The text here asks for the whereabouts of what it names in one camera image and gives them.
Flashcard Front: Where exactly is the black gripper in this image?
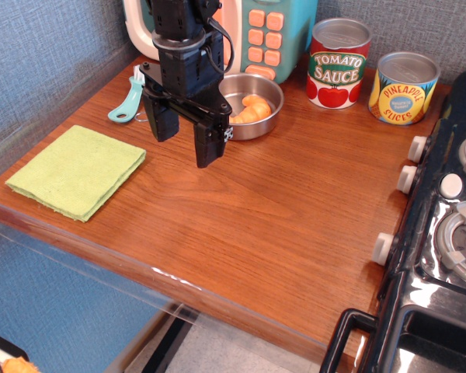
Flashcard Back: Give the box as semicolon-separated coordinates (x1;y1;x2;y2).
140;27;231;169

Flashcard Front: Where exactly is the green towel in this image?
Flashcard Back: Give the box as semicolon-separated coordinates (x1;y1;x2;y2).
5;125;146;222

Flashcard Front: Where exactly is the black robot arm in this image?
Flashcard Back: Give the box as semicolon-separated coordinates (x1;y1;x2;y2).
140;1;232;168

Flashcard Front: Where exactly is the teal dish brush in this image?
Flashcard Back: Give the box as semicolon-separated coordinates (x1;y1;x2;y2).
108;65;144;124

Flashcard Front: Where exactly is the small steel pan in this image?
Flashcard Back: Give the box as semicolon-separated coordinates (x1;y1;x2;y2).
134;72;285;141

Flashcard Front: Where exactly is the orange toy croissant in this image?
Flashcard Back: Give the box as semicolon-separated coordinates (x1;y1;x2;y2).
230;95;272;124

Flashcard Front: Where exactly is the teal toy microwave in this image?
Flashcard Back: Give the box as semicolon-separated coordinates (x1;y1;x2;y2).
123;1;318;82

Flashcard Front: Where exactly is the tomato sauce can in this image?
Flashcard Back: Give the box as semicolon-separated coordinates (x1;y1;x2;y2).
306;18;372;110

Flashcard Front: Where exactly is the pineapple slices can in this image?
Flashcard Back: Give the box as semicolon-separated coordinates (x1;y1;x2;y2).
368;51;440;126

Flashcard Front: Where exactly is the white stove knob middle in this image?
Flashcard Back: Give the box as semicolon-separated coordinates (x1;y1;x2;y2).
396;166;417;194

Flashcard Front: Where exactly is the white stove knob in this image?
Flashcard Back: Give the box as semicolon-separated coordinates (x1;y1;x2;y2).
371;232;395;266
396;166;417;194
408;136;428;163

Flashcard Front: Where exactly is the white stove knob front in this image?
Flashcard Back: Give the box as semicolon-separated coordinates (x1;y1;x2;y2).
371;232;395;266

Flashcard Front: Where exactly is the white stove knob rear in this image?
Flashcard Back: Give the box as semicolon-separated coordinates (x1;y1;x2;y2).
408;136;428;163

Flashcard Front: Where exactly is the black toy stove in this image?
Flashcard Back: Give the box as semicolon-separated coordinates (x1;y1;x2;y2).
321;71;466;372

